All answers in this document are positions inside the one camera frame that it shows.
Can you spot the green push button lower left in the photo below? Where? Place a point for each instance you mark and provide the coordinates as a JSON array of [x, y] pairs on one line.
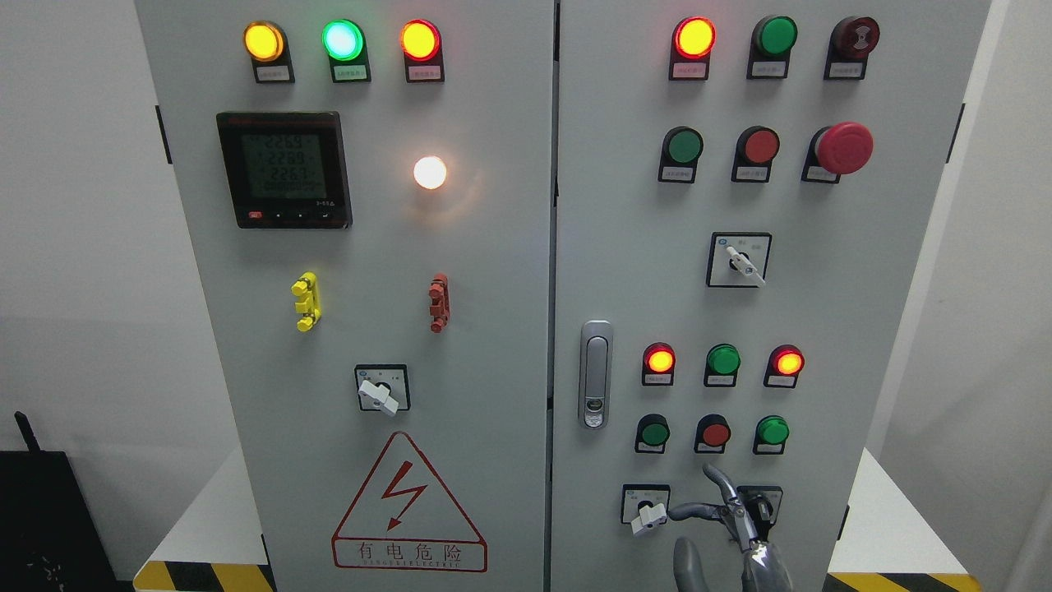
[[652, 434]]

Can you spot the green push button upper row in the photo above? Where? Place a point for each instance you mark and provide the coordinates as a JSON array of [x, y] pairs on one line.
[[681, 149]]

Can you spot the red push button lower middle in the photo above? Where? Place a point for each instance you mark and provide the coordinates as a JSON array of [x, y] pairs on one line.
[[712, 434]]

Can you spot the red push button upper row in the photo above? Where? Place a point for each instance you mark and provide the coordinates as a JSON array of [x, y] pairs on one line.
[[755, 150]]

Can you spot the green push button lower right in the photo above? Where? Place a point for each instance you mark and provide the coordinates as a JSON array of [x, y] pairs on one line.
[[770, 435]]

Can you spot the red emergency stop mushroom button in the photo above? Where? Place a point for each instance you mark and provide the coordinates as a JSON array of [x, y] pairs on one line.
[[836, 150]]

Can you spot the grey electrical control cabinet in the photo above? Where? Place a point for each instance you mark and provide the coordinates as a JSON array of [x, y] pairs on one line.
[[550, 122]]

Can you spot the red indicator light lower left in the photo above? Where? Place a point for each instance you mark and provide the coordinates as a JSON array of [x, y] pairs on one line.
[[658, 365]]

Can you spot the white glowing indicator lamp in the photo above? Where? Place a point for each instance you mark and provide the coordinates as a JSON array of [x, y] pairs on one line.
[[430, 172]]

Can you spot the green indicator light lower middle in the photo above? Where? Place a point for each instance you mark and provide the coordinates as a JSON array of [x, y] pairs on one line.
[[722, 366]]

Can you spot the green indicator light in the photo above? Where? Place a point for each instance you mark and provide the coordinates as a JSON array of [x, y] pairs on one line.
[[772, 41], [346, 48], [722, 366]]

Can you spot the red electric danger warning sticker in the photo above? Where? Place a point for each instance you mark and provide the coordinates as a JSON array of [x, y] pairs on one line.
[[404, 517]]

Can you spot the lit red indicator lower right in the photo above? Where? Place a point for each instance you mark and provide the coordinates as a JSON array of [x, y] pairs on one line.
[[784, 366]]

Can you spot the lit red indicator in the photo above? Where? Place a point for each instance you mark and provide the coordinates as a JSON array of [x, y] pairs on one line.
[[784, 366], [691, 46]]

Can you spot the black digital power meter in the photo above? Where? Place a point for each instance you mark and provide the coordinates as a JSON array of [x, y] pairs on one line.
[[286, 170]]

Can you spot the red-orange indicator light left door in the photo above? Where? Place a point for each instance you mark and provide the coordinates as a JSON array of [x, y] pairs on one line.
[[421, 43]]

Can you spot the lit red indicator top right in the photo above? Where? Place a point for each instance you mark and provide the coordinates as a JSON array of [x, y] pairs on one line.
[[691, 46]]

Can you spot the green indicator light top left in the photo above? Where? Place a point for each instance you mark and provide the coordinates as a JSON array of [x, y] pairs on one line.
[[346, 48]]

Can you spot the green indicator light top right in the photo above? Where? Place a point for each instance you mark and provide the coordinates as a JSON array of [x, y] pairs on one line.
[[772, 41]]

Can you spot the yellow indicator light top left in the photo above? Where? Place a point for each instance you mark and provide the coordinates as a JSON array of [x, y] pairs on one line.
[[266, 44]]

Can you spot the dark red buzzer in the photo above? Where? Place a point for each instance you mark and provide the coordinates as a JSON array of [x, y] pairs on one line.
[[851, 42]]

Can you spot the white platform with hazard stripes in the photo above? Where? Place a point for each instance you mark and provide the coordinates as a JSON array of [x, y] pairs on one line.
[[885, 545]]

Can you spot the black box with antenna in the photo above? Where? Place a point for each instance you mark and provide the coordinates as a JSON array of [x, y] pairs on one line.
[[48, 539]]

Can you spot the silver door latch handle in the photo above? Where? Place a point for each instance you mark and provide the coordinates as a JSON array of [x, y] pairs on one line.
[[594, 369]]

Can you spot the red terminal handle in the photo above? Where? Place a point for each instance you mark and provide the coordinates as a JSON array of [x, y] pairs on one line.
[[439, 309]]

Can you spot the left door white selector switch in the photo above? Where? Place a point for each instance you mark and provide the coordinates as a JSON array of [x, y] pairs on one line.
[[383, 387]]

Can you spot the upper right white selector switch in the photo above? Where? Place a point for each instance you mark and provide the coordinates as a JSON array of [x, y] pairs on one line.
[[738, 259]]

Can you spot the yellow terminal handle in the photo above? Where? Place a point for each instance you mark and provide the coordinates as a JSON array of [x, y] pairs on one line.
[[305, 291]]

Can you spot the lower white selector switch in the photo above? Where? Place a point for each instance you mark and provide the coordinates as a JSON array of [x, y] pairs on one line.
[[644, 506]]

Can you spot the black rotary selector switch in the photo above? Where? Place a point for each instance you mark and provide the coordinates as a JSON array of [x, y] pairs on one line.
[[762, 504]]

